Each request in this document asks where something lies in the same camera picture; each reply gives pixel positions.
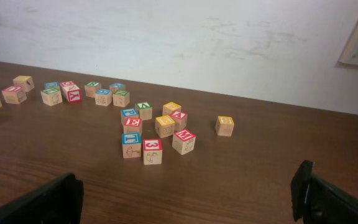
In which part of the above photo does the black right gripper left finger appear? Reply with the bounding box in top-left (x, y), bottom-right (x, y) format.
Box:
top-left (0, 173), bottom-right (84, 224)

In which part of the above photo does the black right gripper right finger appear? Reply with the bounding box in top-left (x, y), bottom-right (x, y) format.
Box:
top-left (290, 160), bottom-right (358, 224)

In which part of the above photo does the blue T umbrella block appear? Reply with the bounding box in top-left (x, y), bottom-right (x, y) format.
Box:
top-left (122, 133), bottom-right (142, 159)

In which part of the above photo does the red E block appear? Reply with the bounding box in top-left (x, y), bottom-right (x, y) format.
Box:
top-left (123, 118), bottom-right (142, 135)

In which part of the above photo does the green Z block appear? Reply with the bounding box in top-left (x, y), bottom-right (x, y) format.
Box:
top-left (41, 88), bottom-right (63, 106)

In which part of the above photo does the red 3 block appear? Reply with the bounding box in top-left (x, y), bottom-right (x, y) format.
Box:
top-left (142, 139), bottom-right (163, 165)

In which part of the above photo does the blue P block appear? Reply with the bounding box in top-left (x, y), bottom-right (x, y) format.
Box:
top-left (121, 108), bottom-right (139, 124)

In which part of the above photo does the red tilted Y block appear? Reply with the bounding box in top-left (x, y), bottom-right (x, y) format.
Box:
top-left (60, 81), bottom-right (82, 103)

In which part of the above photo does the blue H block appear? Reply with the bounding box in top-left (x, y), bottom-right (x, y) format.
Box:
top-left (94, 88), bottom-right (112, 106)

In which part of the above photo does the yellow block far right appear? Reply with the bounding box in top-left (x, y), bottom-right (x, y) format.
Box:
top-left (216, 116), bottom-right (234, 137)

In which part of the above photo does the green R block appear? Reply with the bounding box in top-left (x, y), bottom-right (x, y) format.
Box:
top-left (85, 82), bottom-right (101, 98)

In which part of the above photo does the blue D block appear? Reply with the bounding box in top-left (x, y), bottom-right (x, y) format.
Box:
top-left (44, 82), bottom-right (60, 90)

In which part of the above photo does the red U block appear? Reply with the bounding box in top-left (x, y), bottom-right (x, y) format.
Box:
top-left (2, 86), bottom-right (27, 104)

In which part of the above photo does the green N block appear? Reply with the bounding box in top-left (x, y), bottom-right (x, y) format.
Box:
top-left (112, 90), bottom-right (130, 108)

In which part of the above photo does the green V block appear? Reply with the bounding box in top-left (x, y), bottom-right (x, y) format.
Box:
top-left (135, 101), bottom-right (152, 121)

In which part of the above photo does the yellow block upper left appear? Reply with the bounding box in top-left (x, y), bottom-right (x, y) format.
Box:
top-left (13, 75), bottom-right (34, 92)

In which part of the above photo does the blue X block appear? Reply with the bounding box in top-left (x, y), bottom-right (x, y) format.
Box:
top-left (109, 82), bottom-right (126, 93)

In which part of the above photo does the yellow block centre right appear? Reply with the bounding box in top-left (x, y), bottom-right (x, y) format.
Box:
top-left (155, 115), bottom-right (175, 138)

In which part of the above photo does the red M block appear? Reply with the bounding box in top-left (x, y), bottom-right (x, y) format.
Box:
top-left (172, 129), bottom-right (196, 155)

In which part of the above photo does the yellow block near A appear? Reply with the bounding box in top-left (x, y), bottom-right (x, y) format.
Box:
top-left (162, 101), bottom-right (181, 116)

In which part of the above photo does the red A block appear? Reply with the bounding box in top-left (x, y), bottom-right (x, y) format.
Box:
top-left (170, 111), bottom-right (188, 131)

